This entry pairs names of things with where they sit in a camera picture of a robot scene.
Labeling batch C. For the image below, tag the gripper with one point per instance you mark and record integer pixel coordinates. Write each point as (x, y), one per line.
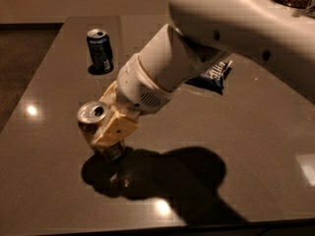
(136, 84)

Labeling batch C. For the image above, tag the orange soda can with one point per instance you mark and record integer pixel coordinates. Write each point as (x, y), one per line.
(90, 117)

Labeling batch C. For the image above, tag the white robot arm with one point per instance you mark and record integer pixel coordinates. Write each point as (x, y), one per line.
(200, 34)

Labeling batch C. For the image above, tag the blue soda can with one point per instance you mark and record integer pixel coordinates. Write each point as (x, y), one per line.
(100, 51)

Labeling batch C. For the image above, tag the blue chip bag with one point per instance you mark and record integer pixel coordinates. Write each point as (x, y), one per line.
(213, 79)

